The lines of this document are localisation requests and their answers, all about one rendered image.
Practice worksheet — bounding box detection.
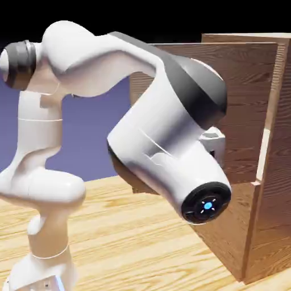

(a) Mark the large wooden cabinet door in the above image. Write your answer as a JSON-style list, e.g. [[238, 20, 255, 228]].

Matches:
[[129, 42, 280, 196]]

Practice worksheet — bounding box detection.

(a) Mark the small wooden cabinet door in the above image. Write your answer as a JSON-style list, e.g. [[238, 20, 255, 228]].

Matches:
[[190, 181, 261, 284]]

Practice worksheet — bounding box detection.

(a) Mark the wooden cabinet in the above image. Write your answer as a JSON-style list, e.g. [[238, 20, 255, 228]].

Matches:
[[129, 33, 291, 286]]

